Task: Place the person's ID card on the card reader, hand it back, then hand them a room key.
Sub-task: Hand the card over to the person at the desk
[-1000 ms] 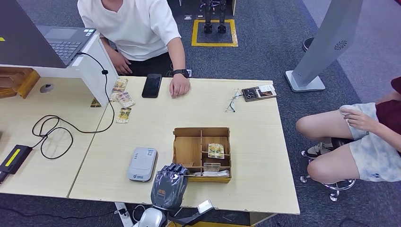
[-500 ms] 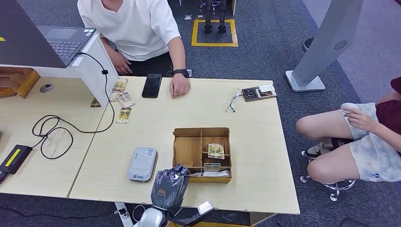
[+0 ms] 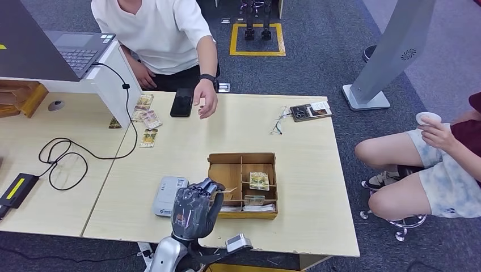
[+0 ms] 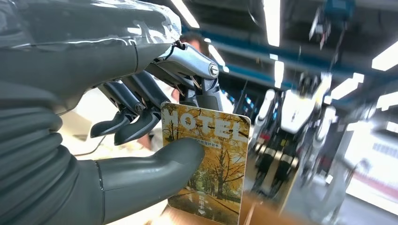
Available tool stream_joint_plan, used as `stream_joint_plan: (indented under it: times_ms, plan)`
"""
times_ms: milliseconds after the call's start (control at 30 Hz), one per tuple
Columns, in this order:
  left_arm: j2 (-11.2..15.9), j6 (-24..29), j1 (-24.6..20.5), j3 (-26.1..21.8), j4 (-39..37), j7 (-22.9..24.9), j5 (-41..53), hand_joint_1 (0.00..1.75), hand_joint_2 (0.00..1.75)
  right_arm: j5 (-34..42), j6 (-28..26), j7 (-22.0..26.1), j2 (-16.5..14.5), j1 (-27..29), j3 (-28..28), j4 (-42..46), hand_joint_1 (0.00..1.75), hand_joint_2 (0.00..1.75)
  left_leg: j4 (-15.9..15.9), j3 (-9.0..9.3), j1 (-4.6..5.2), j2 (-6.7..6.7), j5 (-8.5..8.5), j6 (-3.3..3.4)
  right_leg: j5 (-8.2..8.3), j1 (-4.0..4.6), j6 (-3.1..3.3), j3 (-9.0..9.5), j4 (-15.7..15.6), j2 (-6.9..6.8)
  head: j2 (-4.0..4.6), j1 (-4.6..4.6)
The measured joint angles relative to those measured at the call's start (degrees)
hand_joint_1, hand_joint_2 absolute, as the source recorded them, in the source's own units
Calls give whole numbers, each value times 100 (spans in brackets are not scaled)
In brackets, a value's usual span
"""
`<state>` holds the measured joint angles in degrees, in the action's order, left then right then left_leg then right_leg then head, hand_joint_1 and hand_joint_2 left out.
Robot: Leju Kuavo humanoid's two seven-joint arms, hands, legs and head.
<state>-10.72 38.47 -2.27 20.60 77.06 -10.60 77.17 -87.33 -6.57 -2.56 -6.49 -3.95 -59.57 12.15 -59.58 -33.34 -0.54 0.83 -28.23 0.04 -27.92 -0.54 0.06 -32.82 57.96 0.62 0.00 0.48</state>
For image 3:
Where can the white round container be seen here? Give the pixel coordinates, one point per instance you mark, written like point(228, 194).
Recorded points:
point(428, 116)

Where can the white black sneaker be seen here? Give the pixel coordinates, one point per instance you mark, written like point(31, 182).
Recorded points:
point(378, 181)

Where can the wooden divided card box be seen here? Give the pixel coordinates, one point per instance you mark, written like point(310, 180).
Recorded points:
point(229, 169)

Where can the black humanoid robot leg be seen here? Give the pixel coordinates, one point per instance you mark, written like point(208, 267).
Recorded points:
point(250, 34)
point(266, 34)

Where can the person's right forearm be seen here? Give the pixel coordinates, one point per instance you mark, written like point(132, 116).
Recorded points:
point(131, 58)

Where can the wooden storage box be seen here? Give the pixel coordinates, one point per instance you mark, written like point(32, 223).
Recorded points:
point(22, 98)

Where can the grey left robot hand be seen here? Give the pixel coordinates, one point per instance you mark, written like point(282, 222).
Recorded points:
point(193, 210)

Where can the yellow floor tape square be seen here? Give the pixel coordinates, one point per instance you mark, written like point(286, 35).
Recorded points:
point(257, 53)

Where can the white power strip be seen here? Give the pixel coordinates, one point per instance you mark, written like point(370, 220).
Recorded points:
point(144, 249)

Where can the white laptop stand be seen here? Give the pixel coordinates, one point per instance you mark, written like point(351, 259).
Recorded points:
point(112, 82)

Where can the chrome stool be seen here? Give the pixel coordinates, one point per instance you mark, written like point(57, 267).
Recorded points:
point(400, 234)

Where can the beige desk leg panel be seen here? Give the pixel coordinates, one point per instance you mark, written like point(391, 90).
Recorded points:
point(312, 262)

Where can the black wristwatch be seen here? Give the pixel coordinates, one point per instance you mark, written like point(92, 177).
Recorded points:
point(207, 77)

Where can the grey round desk grommet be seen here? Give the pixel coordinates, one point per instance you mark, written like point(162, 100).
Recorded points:
point(56, 106)

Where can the person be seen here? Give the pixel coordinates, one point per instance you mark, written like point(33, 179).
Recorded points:
point(439, 187)
point(158, 35)

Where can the black product package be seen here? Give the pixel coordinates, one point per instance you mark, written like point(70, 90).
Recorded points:
point(300, 112)

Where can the grey card reader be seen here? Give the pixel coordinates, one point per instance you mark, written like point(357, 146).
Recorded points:
point(165, 195)

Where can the grey kiosk stand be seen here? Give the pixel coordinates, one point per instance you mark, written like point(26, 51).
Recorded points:
point(394, 45)

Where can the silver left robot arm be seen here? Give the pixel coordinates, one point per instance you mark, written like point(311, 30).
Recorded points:
point(165, 255)

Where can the person's left hand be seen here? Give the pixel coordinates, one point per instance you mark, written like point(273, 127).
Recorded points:
point(209, 94)
point(437, 134)

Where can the person's left forearm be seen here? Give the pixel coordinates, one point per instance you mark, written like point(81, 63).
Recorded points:
point(466, 156)
point(207, 56)

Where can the black purple round base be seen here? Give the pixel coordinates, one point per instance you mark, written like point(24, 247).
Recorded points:
point(368, 54)

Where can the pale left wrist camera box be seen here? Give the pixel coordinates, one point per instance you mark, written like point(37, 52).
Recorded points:
point(237, 242)

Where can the black smartphone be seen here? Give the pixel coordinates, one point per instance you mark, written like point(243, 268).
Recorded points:
point(182, 102)

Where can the silver floor socket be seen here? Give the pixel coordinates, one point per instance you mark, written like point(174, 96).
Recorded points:
point(224, 88)

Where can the white paper slips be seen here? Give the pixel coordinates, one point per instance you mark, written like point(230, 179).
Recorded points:
point(259, 207)

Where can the dark grey laptop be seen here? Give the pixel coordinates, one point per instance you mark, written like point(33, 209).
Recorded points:
point(30, 45)

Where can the person's right hand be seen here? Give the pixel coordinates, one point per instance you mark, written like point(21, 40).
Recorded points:
point(146, 79)

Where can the black power adapter yellow label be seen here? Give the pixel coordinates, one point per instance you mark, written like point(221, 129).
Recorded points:
point(18, 189)

